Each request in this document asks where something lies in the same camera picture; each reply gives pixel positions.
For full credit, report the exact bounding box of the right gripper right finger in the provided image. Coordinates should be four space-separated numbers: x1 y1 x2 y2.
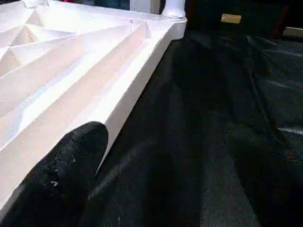
222 122 303 227

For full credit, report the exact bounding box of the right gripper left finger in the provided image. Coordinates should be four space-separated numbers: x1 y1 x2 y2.
0 121 110 227

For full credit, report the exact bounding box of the white plastic table top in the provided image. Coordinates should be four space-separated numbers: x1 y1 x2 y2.
0 0 188 208

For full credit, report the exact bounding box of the small tan label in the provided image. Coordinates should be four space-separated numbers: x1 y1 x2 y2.
221 13 242 24

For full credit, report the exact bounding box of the white glass-door cabinet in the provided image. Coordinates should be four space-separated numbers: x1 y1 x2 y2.
91 0 166 14

